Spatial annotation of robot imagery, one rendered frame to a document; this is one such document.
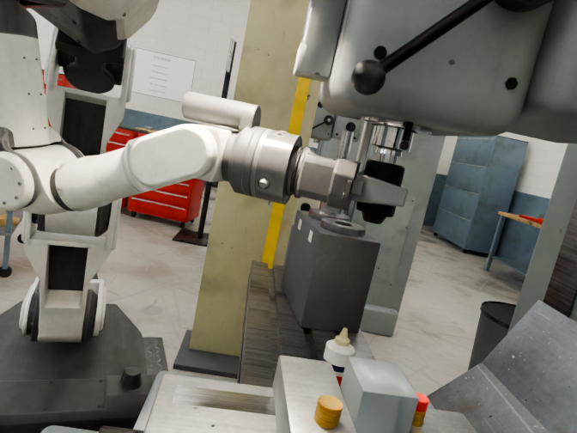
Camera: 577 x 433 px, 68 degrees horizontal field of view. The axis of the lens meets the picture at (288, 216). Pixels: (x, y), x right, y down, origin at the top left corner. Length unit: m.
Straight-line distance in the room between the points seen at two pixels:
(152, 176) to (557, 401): 0.62
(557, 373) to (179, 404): 0.54
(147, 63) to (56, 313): 8.87
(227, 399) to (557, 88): 0.44
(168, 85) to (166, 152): 9.23
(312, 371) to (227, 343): 2.05
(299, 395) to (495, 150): 7.45
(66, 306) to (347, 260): 0.74
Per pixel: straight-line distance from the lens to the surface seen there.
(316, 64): 0.50
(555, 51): 0.50
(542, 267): 0.88
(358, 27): 0.44
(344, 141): 0.92
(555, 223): 0.87
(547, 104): 0.49
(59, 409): 1.15
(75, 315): 1.26
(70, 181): 0.64
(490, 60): 0.47
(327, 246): 0.79
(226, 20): 9.81
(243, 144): 0.52
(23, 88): 0.69
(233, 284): 2.38
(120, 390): 1.17
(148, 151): 0.55
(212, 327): 2.48
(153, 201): 5.23
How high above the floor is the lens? 1.27
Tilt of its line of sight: 10 degrees down
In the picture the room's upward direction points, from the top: 12 degrees clockwise
